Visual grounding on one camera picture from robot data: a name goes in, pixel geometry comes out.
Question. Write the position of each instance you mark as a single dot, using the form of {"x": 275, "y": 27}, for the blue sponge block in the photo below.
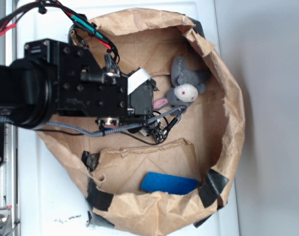
{"x": 168, "y": 183}

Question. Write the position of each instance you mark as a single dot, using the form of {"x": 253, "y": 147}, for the grey plush donkey toy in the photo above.
{"x": 187, "y": 84}

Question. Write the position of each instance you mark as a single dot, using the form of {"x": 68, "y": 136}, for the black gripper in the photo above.
{"x": 71, "y": 83}

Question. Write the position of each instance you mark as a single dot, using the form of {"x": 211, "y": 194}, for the aluminium frame rail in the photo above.
{"x": 9, "y": 204}

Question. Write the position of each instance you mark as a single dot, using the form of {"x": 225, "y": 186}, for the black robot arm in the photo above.
{"x": 18, "y": 94}

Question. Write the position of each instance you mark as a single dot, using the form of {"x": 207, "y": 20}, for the brown paper bag bin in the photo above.
{"x": 206, "y": 146}

